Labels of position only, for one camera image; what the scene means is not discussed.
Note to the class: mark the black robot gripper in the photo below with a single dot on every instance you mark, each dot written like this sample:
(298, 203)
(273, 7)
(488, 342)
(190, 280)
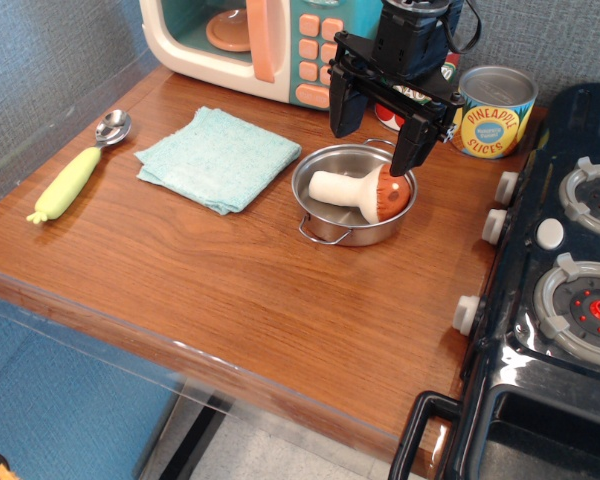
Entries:
(410, 46)

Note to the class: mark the light blue towel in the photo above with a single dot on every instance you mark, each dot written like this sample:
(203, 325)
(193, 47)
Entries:
(218, 161)

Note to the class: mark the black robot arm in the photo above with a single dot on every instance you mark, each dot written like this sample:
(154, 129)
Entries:
(400, 69)

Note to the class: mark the toy mushroom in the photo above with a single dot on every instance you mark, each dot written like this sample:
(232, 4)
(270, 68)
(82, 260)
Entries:
(378, 195)

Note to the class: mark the small steel pot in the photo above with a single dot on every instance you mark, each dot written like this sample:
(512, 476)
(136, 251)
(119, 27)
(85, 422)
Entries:
(327, 224)

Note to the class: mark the pineapple slices can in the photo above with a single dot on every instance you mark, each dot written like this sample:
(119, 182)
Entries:
(498, 104)

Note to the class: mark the toy microwave oven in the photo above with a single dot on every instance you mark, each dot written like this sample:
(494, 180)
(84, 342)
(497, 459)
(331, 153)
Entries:
(274, 49)

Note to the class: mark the black toy stove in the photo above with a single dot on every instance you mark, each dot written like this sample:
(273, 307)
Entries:
(530, 405)

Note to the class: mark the metal table leg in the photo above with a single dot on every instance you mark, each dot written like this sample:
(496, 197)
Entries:
(186, 435)

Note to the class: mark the spoon with green handle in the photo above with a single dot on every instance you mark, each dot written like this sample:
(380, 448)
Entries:
(70, 181)

